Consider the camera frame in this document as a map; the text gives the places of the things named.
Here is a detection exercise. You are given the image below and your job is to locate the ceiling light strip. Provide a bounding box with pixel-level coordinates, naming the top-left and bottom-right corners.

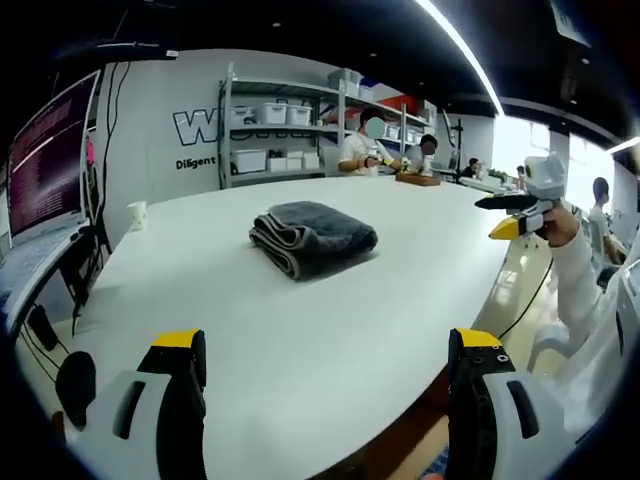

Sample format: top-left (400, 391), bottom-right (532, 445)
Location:
top-left (414, 0), bottom-right (503, 117)

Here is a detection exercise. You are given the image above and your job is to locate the dark grey towel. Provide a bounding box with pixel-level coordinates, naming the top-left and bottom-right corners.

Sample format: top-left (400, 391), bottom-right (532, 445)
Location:
top-left (248, 200), bottom-right (380, 282)

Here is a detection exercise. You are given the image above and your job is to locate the grey storage bin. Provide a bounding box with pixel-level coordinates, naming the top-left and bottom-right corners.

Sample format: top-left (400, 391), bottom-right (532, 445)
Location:
top-left (326, 68), bottom-right (364, 98)

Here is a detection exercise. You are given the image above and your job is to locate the person's white clothing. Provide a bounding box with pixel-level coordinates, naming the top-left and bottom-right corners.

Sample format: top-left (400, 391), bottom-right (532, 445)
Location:
top-left (529, 259), bottom-right (640, 446)

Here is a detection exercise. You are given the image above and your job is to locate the white storage bin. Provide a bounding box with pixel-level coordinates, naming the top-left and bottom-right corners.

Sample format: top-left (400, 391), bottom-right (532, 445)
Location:
top-left (287, 104), bottom-right (314, 127)
top-left (233, 149), bottom-right (268, 174)
top-left (261, 101), bottom-right (291, 125)

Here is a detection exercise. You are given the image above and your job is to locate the computer monitor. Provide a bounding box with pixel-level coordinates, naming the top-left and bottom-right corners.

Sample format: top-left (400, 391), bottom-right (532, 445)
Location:
top-left (6, 69), bottom-right (102, 247)

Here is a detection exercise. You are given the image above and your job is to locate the white paper cup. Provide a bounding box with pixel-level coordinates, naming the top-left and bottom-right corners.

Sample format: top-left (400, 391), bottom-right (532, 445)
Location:
top-left (126, 200), bottom-right (150, 233)

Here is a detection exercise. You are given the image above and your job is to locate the grey metal shelf unit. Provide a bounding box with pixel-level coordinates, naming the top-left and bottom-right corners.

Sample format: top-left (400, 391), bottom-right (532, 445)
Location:
top-left (217, 61), bottom-right (437, 191)

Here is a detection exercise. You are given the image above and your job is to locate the black cable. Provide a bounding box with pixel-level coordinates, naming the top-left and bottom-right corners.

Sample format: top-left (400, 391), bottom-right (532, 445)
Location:
top-left (498, 253), bottom-right (555, 337)

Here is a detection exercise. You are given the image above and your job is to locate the black round object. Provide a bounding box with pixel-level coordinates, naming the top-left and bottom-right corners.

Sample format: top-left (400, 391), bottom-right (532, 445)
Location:
top-left (54, 350), bottom-right (98, 432)

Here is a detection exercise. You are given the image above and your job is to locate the wooden tray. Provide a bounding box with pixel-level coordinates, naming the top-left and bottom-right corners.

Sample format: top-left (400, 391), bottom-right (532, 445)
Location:
top-left (395, 170), bottom-right (443, 188)

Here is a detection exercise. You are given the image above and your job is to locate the keyboard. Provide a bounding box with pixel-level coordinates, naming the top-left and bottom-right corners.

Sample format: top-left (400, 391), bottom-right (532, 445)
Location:
top-left (0, 227), bottom-right (87, 304)

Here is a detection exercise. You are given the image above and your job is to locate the person's right hand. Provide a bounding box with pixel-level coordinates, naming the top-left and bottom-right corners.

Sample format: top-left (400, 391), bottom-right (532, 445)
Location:
top-left (542, 203), bottom-right (582, 249)

